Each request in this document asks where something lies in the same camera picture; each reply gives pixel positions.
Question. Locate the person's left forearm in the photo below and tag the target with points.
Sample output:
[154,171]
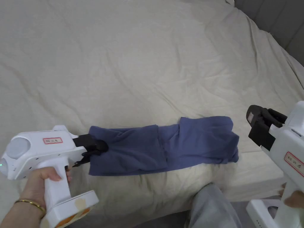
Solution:
[19,215]

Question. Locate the person's legs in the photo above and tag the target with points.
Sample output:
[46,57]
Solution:
[211,209]

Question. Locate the person's right hand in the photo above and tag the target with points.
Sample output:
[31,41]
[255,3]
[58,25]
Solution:
[296,199]

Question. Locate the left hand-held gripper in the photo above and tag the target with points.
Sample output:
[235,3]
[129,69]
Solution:
[42,152]

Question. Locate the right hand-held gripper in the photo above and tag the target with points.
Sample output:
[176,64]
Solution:
[285,154]

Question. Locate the grey padded headboard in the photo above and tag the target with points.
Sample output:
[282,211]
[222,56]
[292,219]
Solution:
[280,21]

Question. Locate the bed with beige sheet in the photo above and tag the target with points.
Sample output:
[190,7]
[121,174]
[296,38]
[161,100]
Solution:
[118,71]

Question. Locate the dark blue shirt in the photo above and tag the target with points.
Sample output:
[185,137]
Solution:
[171,144]

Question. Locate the person's left hand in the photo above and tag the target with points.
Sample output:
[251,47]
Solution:
[35,187]

